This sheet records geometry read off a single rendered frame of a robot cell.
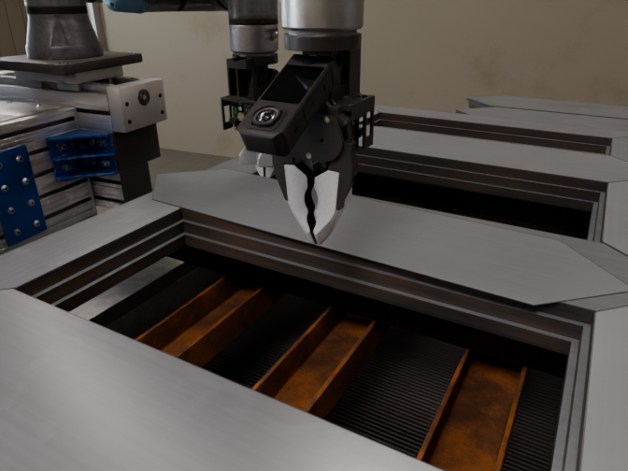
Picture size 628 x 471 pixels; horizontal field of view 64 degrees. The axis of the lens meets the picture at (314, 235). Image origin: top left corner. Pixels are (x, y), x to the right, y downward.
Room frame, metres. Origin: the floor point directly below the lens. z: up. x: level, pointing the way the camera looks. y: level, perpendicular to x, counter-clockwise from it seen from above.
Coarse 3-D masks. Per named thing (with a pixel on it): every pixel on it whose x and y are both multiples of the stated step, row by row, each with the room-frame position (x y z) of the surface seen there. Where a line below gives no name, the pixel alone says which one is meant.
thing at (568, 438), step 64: (448, 128) 1.29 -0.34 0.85; (512, 128) 1.22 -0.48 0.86; (512, 192) 0.88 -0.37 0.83; (576, 192) 0.84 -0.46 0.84; (128, 256) 0.60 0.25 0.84; (256, 256) 0.62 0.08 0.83; (320, 256) 0.58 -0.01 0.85; (448, 320) 0.49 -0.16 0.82; (512, 320) 0.46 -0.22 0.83; (576, 320) 0.44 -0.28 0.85; (576, 384) 0.34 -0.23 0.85; (576, 448) 0.28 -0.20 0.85
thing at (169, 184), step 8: (176, 176) 0.85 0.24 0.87; (184, 176) 0.85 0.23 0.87; (192, 176) 0.85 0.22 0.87; (200, 176) 0.85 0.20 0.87; (208, 176) 0.85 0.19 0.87; (160, 184) 0.81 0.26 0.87; (168, 184) 0.81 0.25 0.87; (176, 184) 0.81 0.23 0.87; (184, 184) 0.81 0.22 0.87; (160, 192) 0.77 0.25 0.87; (168, 192) 0.77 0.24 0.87
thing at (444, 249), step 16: (432, 224) 0.64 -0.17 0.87; (448, 224) 0.64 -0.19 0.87; (464, 224) 0.64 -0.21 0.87; (480, 224) 0.64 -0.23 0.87; (416, 240) 0.59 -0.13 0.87; (432, 240) 0.59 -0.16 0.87; (448, 240) 0.59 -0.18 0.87; (464, 240) 0.59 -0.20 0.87; (480, 240) 0.59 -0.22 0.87; (400, 256) 0.55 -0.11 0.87; (416, 256) 0.55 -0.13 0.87; (432, 256) 0.55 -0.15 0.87; (448, 256) 0.55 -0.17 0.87; (464, 256) 0.55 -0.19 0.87; (416, 272) 0.51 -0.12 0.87; (432, 272) 0.51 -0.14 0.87; (448, 272) 0.51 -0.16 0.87
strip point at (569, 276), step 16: (560, 240) 0.59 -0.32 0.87; (560, 256) 0.55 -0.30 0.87; (576, 256) 0.55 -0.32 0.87; (560, 272) 0.51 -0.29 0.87; (576, 272) 0.51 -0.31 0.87; (592, 272) 0.51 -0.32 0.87; (608, 272) 0.51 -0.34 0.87; (544, 288) 0.48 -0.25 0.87; (560, 288) 0.48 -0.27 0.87; (576, 288) 0.48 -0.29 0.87; (592, 288) 0.48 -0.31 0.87; (608, 288) 0.48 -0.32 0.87; (624, 288) 0.48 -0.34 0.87; (544, 304) 0.44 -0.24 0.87
